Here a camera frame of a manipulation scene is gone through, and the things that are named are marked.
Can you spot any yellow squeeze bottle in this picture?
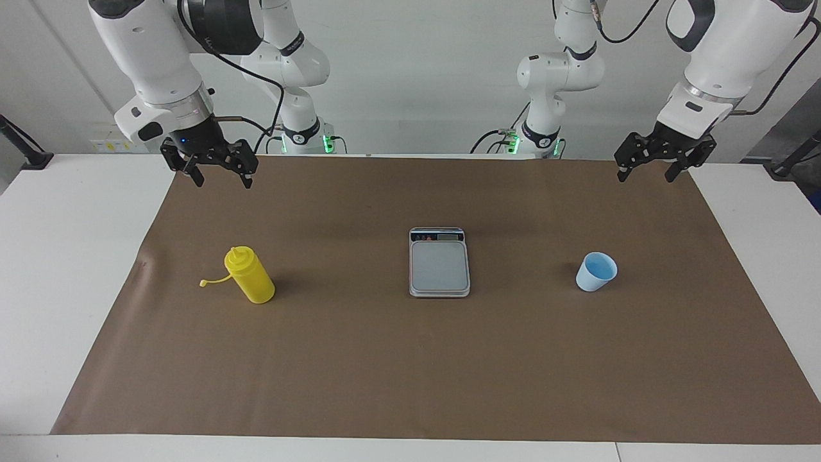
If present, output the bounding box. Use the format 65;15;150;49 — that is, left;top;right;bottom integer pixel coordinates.
199;246;276;304

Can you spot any light blue cup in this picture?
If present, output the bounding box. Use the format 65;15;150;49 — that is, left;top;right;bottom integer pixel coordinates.
575;252;618;293

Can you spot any silver digital kitchen scale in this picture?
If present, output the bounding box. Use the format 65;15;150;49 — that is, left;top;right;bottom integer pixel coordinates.
409;227;471;298

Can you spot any black table clamp stand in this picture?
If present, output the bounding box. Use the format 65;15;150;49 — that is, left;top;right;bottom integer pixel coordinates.
0;114;54;170
763;128;821;178

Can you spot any dark grey panel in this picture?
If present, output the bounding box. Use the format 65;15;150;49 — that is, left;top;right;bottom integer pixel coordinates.
741;80;821;164

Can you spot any brown paper mat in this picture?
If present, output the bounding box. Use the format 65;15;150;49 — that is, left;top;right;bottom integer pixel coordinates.
50;154;821;445

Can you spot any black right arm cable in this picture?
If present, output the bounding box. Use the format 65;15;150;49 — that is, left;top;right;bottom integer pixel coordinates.
176;0;286;155

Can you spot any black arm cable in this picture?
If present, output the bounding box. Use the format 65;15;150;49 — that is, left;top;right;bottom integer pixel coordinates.
176;0;286;155
590;0;821;117

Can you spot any black base cable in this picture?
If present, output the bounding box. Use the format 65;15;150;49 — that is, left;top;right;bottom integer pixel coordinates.
470;103;533;155
255;124;286;155

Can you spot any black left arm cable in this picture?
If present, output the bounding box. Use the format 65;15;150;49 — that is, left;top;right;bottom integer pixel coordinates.
590;0;821;117

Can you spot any white wall outlet strip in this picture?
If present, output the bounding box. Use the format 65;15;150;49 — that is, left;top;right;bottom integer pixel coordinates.
89;130;161;153

